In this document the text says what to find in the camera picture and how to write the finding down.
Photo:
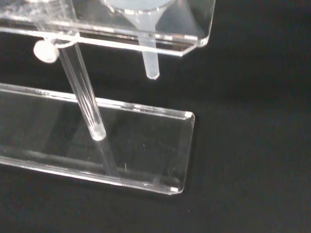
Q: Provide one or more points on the black bench cloth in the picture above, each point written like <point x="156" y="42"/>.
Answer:
<point x="255" y="136"/>

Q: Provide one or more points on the clear acrylic funnel stand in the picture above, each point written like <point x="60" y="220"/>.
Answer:
<point x="136" y="136"/>

